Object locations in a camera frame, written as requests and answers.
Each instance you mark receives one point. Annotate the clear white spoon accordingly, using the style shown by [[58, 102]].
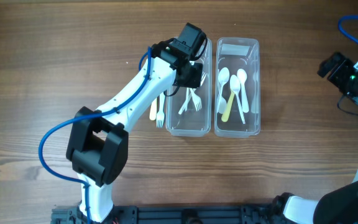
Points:
[[223, 78]]

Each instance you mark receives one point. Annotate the right clear plastic container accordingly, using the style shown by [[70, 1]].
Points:
[[235, 53]]

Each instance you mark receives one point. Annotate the white fork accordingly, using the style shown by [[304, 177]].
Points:
[[202, 80], [186, 100]]

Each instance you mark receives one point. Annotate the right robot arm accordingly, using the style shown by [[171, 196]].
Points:
[[339, 205]]

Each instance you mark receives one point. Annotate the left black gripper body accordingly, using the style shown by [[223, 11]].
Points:
[[191, 78]]

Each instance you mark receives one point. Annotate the clear plastic container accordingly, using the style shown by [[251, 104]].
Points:
[[192, 123], [235, 53]]

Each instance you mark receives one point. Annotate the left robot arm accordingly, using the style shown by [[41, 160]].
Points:
[[99, 140]]

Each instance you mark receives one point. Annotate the yellow plastic spoon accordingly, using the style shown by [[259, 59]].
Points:
[[226, 114]]

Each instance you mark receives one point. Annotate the left clear plastic container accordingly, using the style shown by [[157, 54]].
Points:
[[192, 123]]

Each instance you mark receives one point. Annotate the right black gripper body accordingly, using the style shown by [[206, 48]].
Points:
[[328, 66]]

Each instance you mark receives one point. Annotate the yellow plastic fork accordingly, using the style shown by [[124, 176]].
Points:
[[153, 110]]

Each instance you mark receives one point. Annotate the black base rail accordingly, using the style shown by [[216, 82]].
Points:
[[248, 213]]

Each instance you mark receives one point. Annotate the white fork crossing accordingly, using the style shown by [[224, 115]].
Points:
[[196, 100]]

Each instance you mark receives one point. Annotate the light blue plastic fork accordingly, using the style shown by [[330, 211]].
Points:
[[160, 114]]

